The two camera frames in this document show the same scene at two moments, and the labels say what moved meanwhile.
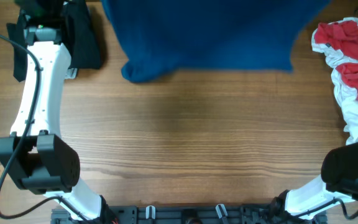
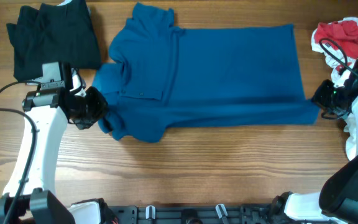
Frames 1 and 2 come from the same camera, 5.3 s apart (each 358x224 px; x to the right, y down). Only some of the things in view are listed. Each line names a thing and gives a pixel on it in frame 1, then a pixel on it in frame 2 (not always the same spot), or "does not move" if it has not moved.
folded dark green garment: x=78 y=30 does not move
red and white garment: x=346 y=46 does not move
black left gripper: x=81 y=38 -> x=92 y=106
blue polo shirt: x=153 y=38 -> x=159 y=76
